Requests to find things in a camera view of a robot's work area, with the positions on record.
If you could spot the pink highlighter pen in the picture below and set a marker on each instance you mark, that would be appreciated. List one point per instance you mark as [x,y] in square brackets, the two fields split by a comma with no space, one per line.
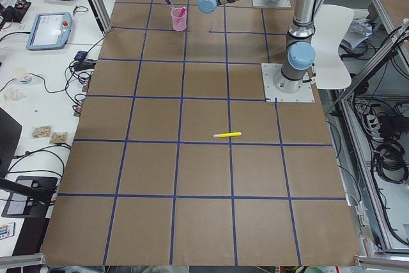
[182,12]

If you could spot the purple highlighter pen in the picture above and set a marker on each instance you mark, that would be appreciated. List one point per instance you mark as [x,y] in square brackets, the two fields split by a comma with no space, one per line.
[169,3]

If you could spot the pink mesh pen cup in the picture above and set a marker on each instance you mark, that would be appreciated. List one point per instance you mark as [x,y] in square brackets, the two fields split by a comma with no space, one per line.
[179,24]

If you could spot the yellow highlighter pen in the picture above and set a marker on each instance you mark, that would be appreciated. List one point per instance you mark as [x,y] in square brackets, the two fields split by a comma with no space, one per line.
[227,135]

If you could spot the white plastic chair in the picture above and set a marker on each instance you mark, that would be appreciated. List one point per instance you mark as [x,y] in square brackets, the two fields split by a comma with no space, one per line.
[331,24]

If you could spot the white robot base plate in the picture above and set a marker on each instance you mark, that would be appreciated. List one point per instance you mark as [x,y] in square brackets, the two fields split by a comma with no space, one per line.
[278,89]

